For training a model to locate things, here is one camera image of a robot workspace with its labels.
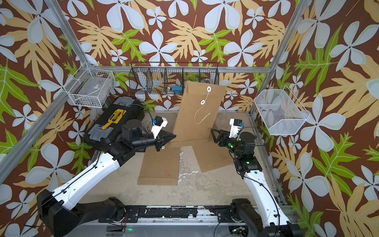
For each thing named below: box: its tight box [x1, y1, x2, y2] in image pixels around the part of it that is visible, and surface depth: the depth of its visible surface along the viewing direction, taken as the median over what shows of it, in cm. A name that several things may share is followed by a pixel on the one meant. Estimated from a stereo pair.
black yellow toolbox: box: [83, 96, 145, 150], surface depth 93 cm
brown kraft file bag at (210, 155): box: [189, 118, 235, 173], surface depth 93 cm
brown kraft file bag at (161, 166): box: [137, 112, 182, 186], surface depth 90 cm
